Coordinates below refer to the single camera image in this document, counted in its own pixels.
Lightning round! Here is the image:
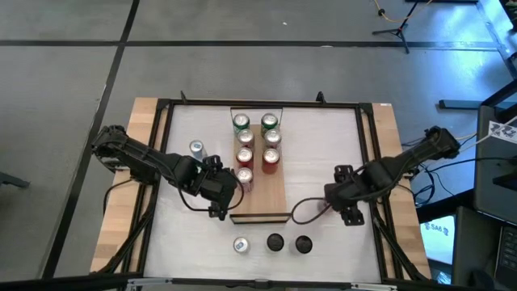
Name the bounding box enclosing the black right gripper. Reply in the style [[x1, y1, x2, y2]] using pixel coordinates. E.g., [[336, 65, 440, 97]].
[[324, 163, 367, 227]]

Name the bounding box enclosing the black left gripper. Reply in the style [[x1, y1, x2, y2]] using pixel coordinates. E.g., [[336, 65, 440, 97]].
[[187, 154, 240, 222]]

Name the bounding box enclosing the red Coke Zero can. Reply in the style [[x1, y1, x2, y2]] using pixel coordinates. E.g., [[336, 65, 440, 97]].
[[235, 146, 254, 170], [261, 147, 282, 175]]

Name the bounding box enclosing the silver Diet Coke can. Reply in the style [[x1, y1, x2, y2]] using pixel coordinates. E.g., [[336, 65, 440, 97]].
[[264, 129, 284, 150], [236, 128, 255, 150]]

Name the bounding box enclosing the blue silver Red Bull can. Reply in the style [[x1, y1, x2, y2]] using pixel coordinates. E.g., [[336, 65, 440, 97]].
[[232, 236, 251, 255], [188, 139, 208, 162]]

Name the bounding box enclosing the green Sprite can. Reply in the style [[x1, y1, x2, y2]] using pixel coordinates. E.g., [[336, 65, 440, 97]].
[[260, 112, 280, 133], [232, 112, 251, 134]]

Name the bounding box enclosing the black can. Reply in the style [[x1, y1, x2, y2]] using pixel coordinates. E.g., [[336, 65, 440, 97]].
[[266, 233, 285, 252]]

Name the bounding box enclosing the wooden tray board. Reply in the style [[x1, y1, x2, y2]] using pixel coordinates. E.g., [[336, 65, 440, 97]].
[[227, 107, 292, 226]]

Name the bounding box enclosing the white SA6 sign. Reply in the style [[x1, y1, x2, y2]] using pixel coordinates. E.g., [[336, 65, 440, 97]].
[[419, 215, 456, 266]]

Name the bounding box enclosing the dark grey desk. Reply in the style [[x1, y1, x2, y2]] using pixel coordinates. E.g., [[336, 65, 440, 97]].
[[451, 205, 517, 291]]

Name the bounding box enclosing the black stand base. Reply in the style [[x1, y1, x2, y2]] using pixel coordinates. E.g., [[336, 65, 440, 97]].
[[439, 78, 517, 111]]

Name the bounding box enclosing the dark grey equipment cabinet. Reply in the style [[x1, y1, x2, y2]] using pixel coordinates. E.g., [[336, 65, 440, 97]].
[[473, 103, 517, 226]]

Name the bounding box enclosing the black tripod stand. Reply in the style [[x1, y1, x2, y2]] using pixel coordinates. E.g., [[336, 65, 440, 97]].
[[372, 0, 421, 54]]

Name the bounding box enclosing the white fiducial tag sheet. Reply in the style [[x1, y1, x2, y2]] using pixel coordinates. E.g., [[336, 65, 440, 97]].
[[487, 120, 517, 146]]

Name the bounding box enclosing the black keyboard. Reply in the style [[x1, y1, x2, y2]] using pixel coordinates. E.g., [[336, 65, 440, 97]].
[[494, 225, 517, 290]]

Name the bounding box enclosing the dark stand leg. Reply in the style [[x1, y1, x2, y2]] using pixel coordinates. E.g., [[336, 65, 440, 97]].
[[0, 171, 32, 189]]

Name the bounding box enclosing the grey metal truss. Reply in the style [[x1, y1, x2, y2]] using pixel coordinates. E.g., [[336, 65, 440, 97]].
[[476, 0, 517, 80]]

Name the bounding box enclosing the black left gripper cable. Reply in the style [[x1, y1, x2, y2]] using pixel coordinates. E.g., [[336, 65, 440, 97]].
[[176, 179, 245, 213]]

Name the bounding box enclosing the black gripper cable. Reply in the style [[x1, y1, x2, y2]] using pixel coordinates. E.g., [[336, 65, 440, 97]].
[[176, 179, 245, 213], [290, 196, 330, 226]]

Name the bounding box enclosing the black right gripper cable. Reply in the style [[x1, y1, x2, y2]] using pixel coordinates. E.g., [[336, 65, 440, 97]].
[[290, 196, 330, 226]]

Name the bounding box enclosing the black aluminium table frame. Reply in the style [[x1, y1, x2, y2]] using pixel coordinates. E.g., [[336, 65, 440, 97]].
[[90, 91, 432, 291]]

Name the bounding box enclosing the black arm base cable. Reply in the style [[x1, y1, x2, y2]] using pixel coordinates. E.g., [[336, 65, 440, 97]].
[[102, 177, 137, 215]]

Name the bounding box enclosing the silver camera mount bar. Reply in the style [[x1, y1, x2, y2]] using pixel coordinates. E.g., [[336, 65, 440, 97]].
[[126, 276, 399, 291]]

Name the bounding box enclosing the white cable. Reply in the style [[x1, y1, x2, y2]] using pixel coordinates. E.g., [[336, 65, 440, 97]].
[[475, 116, 517, 145]]

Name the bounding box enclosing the yellow cable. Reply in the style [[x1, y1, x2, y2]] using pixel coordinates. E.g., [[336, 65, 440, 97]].
[[372, 0, 435, 24]]

